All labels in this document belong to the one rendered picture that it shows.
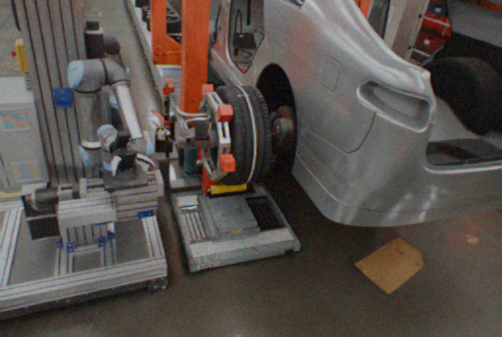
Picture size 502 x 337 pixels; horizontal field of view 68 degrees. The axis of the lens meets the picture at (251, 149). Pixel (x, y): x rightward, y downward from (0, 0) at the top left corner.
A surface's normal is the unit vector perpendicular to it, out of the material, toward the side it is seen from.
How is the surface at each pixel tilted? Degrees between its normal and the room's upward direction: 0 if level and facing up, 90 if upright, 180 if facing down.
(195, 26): 90
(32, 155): 90
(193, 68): 90
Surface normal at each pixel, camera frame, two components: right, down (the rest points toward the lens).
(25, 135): 0.36, 0.51
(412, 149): -0.05, 0.48
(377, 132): -0.53, 0.37
